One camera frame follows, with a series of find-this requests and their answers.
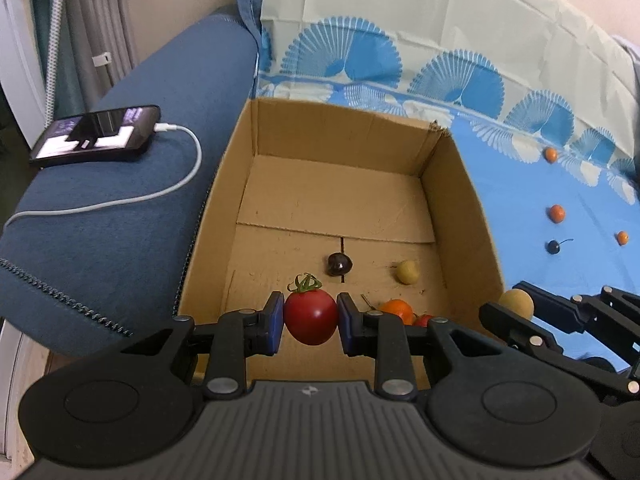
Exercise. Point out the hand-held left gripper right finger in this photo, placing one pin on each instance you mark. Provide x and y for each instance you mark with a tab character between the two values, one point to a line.
348	326

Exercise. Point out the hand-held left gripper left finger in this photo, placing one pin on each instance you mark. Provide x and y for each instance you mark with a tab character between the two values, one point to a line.
274	324

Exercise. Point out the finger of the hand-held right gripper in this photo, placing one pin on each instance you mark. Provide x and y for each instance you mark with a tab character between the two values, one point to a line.
555	307
520	332

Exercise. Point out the small beige longan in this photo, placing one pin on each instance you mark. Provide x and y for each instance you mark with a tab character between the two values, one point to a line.
407	271
517	301

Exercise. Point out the red tomato with green stem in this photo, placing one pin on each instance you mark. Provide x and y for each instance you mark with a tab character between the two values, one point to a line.
310	317

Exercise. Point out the small orange tangerine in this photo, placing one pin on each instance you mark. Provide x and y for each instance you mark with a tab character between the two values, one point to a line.
556	213
397	310
551	154
622	238

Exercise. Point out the dark purple cherry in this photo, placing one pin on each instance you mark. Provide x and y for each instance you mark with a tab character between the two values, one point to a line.
340	264
554	247

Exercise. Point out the red cherry tomato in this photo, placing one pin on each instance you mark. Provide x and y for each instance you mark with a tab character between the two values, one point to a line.
424	319

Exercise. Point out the brown cardboard box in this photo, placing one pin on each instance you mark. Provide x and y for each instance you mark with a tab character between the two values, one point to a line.
330	190

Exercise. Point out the blue fabric sofa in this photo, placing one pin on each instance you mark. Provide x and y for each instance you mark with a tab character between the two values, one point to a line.
125	240

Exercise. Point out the black smartphone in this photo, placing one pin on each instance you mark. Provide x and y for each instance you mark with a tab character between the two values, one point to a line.
95	135

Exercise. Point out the grey cloth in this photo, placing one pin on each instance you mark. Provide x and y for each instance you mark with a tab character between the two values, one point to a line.
627	50

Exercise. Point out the blue fan-print sheet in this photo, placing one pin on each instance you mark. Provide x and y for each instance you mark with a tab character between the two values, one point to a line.
450	35

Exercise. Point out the white curtain clip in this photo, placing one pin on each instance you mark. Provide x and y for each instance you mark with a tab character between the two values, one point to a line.
101	58

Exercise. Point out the teal cloth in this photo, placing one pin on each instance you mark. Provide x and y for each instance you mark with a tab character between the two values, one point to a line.
70	60

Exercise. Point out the grey curtain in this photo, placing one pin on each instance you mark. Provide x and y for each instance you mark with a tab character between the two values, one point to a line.
100	10

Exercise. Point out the white door frame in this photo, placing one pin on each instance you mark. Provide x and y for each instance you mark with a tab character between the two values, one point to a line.
20	60

